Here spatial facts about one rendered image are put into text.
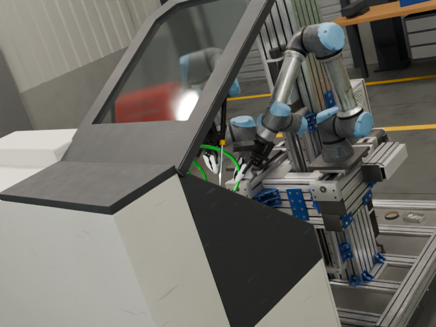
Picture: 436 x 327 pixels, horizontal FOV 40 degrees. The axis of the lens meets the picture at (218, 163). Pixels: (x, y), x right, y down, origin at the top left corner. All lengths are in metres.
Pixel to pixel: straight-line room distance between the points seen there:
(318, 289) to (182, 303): 0.77
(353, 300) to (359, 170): 0.75
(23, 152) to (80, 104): 7.52
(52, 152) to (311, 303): 1.21
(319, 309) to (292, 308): 0.19
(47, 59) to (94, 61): 0.90
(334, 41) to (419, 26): 4.61
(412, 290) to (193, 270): 1.55
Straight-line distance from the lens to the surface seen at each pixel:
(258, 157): 2.38
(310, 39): 2.55
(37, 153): 2.59
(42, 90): 9.79
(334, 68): 2.58
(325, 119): 2.75
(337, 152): 2.80
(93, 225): 1.88
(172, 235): 1.92
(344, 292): 3.38
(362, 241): 3.38
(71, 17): 10.41
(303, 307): 2.50
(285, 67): 2.58
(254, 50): 9.71
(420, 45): 7.17
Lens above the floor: 2.07
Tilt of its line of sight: 19 degrees down
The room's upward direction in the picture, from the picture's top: 18 degrees counter-clockwise
